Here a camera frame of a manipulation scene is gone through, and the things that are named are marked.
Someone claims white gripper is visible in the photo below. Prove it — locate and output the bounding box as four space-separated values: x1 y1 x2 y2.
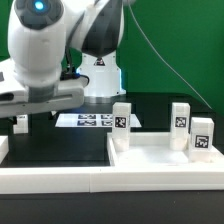
0 61 85 118

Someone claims white square table top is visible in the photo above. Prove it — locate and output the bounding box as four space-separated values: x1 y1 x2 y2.
107 132 224 168

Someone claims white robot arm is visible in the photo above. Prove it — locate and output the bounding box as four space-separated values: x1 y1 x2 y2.
0 0 136 118

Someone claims white base tag plate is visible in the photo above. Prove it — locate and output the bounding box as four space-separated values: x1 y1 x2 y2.
56 113 141 128

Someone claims white U-shaped obstacle fence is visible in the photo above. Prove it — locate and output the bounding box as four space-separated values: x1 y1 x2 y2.
0 134 224 195

